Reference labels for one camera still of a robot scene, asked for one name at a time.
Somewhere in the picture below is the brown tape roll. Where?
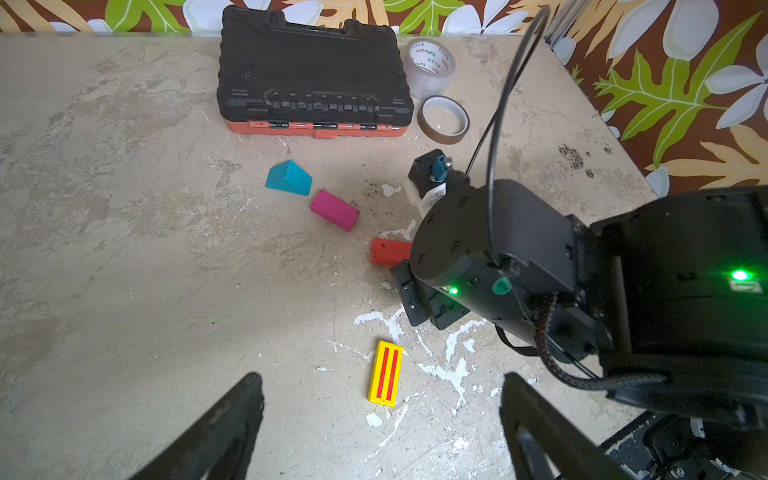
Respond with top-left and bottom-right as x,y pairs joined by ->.
417,95 -> 470,145

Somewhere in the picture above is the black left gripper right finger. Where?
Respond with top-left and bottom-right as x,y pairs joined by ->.
499,372 -> 618,479

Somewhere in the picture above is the yellow striped block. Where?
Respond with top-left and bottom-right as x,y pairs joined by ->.
367,340 -> 404,408

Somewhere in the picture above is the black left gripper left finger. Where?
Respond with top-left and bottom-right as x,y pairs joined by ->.
132,372 -> 265,479

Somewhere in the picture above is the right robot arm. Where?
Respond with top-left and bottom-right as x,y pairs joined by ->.
392,180 -> 767,479

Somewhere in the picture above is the red block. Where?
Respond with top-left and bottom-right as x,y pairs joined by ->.
371,238 -> 412,266

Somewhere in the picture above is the magenta block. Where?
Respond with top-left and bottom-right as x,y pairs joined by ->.
310,189 -> 360,232

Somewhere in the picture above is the clear tape roll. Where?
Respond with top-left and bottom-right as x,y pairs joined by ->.
402,39 -> 456,99

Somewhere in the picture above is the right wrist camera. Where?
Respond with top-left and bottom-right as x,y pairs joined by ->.
405,149 -> 456,218

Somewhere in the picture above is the teal block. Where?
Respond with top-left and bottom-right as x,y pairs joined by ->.
266,160 -> 313,196

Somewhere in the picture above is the black tool case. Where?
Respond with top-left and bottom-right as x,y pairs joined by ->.
216,6 -> 414,139

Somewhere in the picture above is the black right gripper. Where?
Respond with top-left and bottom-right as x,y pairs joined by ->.
390,260 -> 470,330

